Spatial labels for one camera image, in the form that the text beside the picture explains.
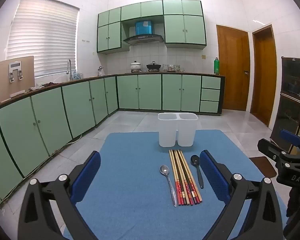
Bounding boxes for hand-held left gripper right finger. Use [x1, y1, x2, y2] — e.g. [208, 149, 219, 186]
[199, 149, 284, 240]

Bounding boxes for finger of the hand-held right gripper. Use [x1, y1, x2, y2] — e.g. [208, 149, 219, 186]
[257, 138, 292, 170]
[279, 129, 300, 156]

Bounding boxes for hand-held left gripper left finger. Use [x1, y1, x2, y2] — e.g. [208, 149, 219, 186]
[17, 151, 102, 240]

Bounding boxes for black spoon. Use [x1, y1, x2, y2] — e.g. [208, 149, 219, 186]
[190, 155, 204, 189]

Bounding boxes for row of mixed chopsticks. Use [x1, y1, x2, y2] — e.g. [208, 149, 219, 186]
[168, 149, 203, 206]

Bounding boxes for metal spoon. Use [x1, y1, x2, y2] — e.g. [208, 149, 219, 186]
[160, 164, 177, 207]

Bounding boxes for white double utensil holder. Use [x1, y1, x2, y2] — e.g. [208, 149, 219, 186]
[158, 112, 199, 147]

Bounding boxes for black glass cabinet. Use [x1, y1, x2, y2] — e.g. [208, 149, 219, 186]
[270, 57, 300, 154]

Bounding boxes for blue table mat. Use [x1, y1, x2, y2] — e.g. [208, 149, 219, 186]
[62, 129, 289, 240]

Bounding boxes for plain wooden door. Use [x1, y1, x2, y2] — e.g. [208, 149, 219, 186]
[250, 24, 277, 127]

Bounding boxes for green base cabinets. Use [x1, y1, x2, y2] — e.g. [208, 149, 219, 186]
[0, 73, 225, 205]

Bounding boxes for dark cloth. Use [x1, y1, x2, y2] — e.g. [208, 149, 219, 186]
[27, 82, 53, 92]

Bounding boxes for metal kitchen faucet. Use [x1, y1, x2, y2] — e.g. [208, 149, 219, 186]
[66, 59, 74, 81]

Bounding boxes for cluster of glass cups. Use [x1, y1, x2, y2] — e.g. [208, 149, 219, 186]
[162, 64, 185, 72]

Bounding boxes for black wok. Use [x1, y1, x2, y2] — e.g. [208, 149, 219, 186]
[146, 61, 162, 72]

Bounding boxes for wooden board with metal clips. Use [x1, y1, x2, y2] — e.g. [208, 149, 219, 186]
[0, 56, 35, 103]

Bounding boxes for white window blind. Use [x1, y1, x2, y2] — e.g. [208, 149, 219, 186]
[6, 0, 80, 78]

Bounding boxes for range hood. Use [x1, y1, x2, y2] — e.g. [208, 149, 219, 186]
[123, 20, 164, 46]

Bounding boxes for wooden door with handle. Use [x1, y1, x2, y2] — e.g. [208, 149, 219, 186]
[216, 24, 250, 112]

